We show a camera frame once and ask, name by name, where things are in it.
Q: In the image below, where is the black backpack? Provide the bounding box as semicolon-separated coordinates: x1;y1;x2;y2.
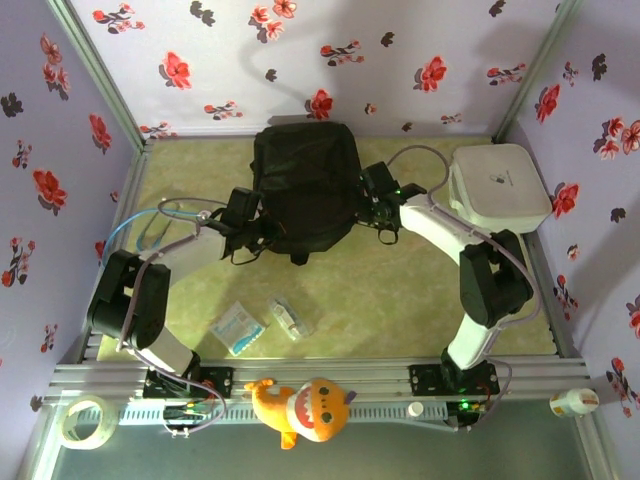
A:
252;121;364;266

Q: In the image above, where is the white medicine case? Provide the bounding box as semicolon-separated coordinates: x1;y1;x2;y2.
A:
447;143;553;237

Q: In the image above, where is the blue white wipes packet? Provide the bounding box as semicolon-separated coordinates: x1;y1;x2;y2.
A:
208;299;270;357

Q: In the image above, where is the clear plastic packet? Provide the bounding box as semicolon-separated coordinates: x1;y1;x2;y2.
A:
266;295;309;342

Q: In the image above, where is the orange shark plush toy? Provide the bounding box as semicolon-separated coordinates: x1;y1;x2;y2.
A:
243;377;359;450

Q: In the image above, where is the clear tape roll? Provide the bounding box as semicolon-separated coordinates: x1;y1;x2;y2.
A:
59;394;119;450

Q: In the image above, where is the white bottle orange label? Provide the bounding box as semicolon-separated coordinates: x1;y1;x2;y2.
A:
548;387;600;419

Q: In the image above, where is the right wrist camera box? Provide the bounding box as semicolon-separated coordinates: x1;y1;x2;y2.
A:
359;162;397;199

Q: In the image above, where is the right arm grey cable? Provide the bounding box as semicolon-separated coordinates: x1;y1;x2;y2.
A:
386;144;544;431

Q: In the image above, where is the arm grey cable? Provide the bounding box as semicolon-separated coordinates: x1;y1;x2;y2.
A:
386;144;544;431
115;198;229;436

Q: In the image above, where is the left arm grey cable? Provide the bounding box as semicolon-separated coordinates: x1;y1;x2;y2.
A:
115;198;229;436

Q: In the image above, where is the aluminium enclosure frame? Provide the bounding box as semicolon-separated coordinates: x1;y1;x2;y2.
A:
19;0;616;480

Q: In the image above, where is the white slotted cable duct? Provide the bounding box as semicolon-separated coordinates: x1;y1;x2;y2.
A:
117;402;449;426

